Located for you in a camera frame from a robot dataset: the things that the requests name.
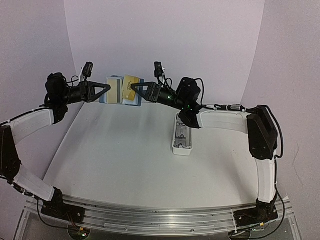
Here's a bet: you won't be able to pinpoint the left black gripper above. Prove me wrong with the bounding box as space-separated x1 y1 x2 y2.
59 79 111 105

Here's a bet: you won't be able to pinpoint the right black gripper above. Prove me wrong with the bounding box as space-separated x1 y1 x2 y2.
130 81 187 110

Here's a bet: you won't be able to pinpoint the gold credit card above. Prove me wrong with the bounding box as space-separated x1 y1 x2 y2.
106 77 123 105

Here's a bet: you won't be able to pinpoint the blue card holder wallet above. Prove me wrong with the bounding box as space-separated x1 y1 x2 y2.
98 75 145 107

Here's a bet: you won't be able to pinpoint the silver cards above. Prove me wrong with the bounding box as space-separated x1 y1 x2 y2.
122 75 140 101

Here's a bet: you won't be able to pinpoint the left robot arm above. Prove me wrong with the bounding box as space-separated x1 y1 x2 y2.
0 72 111 224

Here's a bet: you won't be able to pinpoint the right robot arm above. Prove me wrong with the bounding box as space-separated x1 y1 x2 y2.
130 77 283 226

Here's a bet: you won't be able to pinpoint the white plastic tray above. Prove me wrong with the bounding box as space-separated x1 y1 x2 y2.
171 113 193 156

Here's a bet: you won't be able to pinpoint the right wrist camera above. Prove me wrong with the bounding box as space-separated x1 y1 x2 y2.
154 61 165 82

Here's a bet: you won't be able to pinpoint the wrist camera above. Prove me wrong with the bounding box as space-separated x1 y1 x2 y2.
154 61 165 82
78 61 94 82

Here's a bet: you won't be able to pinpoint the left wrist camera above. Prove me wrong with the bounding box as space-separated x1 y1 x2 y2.
78 61 94 82

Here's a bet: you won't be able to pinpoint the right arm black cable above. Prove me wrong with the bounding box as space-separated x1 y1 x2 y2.
264 105 286 159

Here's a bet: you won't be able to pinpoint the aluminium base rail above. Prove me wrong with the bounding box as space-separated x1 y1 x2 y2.
23 189 295 235

